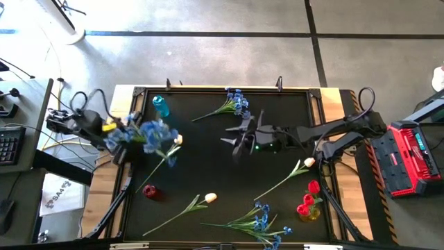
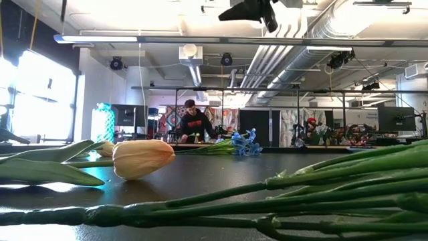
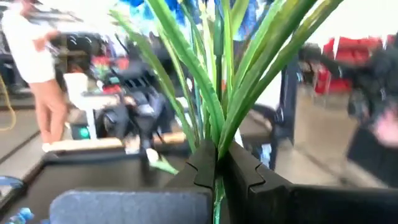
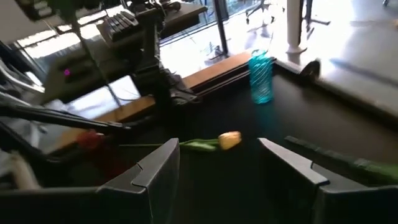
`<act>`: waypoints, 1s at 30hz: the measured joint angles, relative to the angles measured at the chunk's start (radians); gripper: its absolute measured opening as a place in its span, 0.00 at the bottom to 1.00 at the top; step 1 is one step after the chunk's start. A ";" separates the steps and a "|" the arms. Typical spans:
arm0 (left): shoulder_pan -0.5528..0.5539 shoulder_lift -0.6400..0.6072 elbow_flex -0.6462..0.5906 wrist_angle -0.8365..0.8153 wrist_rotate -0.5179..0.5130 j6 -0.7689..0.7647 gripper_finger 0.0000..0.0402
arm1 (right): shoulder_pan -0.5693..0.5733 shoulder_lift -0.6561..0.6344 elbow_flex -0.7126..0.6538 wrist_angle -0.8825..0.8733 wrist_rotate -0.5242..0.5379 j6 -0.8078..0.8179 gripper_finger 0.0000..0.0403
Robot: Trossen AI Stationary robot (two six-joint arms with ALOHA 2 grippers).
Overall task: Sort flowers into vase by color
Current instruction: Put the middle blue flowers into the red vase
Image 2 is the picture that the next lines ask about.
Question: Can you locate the teal glass vase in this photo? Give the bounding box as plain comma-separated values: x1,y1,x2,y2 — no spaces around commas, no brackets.
90,102,116,143

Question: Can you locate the black ceiling speaker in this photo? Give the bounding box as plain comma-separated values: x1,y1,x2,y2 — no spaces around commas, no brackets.
109,56,124,71
219,52,234,67

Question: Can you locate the black ceiling spotlight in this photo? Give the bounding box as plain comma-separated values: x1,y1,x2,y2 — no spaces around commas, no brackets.
326,50,355,70

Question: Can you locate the white patterned curtain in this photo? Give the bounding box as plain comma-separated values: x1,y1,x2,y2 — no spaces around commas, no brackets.
280,108,327,147

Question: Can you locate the floral curtain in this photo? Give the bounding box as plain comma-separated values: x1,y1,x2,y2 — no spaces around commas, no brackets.
213,107,240,135

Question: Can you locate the person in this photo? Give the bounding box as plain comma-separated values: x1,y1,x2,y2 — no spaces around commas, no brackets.
179,98,217,144
304,116,322,145

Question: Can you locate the colourful patchwork quilt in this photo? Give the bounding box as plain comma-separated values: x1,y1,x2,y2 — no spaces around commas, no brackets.
163,106,215,144

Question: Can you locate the white air conditioner unit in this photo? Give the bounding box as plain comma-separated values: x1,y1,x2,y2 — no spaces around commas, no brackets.
403,62,428,80

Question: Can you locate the black computer monitor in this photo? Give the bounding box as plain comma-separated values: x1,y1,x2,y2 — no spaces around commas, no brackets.
377,106,417,132
111,104,148,127

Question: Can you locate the black table mat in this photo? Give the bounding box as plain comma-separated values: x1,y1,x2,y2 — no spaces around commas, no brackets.
0,152,428,241

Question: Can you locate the silver ventilation duct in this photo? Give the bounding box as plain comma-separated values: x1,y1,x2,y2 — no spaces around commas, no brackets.
255,0,355,104

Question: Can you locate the black metal rack frame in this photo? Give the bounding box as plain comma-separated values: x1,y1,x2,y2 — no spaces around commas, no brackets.
132,86,428,147

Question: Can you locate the yellow hanging strap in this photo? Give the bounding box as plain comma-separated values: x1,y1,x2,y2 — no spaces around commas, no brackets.
28,0,43,51

